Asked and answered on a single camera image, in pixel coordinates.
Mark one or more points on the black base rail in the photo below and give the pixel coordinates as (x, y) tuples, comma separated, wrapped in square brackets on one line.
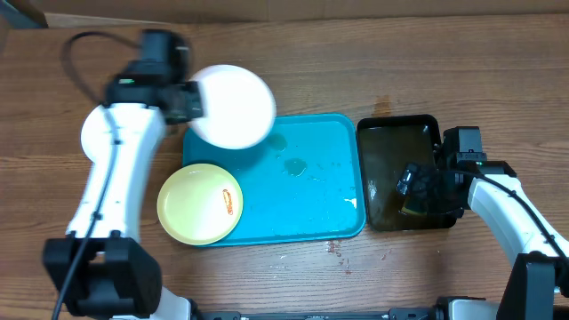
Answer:
[(392, 314)]

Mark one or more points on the teal plastic tray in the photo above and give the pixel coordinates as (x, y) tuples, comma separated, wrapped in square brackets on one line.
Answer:
[(302, 183)]

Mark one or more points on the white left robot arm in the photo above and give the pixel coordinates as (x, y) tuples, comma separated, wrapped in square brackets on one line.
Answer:
[(98, 267)]

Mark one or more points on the dark object top left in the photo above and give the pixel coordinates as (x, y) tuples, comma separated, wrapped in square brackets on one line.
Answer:
[(22, 14)]

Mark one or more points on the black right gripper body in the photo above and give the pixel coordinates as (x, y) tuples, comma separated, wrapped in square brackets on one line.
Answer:
[(435, 189)]

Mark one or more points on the white plate with sauce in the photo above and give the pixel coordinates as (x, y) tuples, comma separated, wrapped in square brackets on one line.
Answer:
[(95, 135)]

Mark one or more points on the yellow green sponge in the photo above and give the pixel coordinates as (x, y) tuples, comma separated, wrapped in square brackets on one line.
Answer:
[(413, 207)]

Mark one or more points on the yellow plate with sauce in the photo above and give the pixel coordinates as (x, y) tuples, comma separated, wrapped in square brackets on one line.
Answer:
[(200, 204)]

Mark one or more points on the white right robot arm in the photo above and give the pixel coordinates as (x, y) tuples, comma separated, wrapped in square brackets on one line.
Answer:
[(537, 253)]

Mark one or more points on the black water tray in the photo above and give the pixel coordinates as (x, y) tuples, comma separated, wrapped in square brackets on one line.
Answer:
[(386, 145)]

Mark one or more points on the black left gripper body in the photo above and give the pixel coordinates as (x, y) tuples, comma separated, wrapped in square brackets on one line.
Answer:
[(188, 105)]

